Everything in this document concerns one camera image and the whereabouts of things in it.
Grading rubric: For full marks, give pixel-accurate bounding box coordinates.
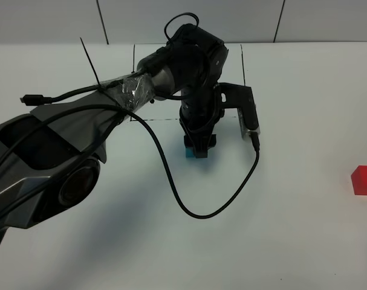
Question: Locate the black zip tie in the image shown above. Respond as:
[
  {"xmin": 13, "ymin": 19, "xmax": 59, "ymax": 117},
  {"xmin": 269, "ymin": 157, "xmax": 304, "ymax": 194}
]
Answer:
[{"xmin": 79, "ymin": 37, "xmax": 101, "ymax": 87}]

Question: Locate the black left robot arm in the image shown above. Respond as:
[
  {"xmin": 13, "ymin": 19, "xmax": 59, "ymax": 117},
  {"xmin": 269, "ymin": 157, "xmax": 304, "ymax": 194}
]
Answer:
[{"xmin": 0, "ymin": 24, "xmax": 228, "ymax": 244}]

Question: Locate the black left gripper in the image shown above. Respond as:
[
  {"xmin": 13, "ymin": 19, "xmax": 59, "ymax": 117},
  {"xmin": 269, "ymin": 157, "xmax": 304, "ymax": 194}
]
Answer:
[{"xmin": 180, "ymin": 87, "xmax": 224, "ymax": 158}]

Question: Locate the black left camera cable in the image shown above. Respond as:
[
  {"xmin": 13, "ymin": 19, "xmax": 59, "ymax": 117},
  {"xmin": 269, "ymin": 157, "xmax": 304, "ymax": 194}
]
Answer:
[{"xmin": 0, "ymin": 104, "xmax": 261, "ymax": 221}]

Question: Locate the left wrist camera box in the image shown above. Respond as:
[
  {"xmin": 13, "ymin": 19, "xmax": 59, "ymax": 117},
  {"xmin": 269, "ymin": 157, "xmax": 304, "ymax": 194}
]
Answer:
[{"xmin": 219, "ymin": 83, "xmax": 260, "ymax": 140}]

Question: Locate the blue cube block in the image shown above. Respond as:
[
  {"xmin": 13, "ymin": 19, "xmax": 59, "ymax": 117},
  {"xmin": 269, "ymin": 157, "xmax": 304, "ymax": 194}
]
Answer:
[{"xmin": 186, "ymin": 147, "xmax": 208, "ymax": 159}]

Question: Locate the red cube block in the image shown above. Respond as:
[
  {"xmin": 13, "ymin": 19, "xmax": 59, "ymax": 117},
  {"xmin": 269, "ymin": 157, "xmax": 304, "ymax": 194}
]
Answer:
[{"xmin": 351, "ymin": 166, "xmax": 367, "ymax": 196}]

